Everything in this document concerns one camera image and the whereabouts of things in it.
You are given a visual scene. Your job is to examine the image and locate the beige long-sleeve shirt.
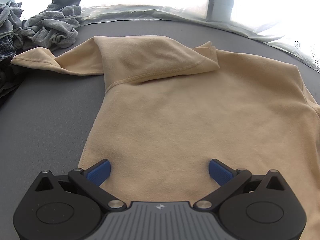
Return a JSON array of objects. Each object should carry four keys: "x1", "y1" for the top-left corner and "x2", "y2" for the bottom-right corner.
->
[{"x1": 11, "y1": 36, "x2": 319, "y2": 239}]

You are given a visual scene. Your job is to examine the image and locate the dark clothes pile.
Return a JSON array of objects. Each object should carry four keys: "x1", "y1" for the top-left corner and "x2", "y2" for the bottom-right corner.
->
[{"x1": 1, "y1": 36, "x2": 23, "y2": 106}]

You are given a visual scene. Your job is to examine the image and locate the grey crumpled garment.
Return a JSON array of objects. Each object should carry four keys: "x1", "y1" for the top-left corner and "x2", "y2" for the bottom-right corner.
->
[{"x1": 1, "y1": 0, "x2": 81, "y2": 51}]

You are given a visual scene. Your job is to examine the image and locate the white printed backdrop sheet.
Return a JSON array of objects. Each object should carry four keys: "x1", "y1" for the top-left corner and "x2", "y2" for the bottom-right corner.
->
[{"x1": 13, "y1": 0, "x2": 319, "y2": 70}]

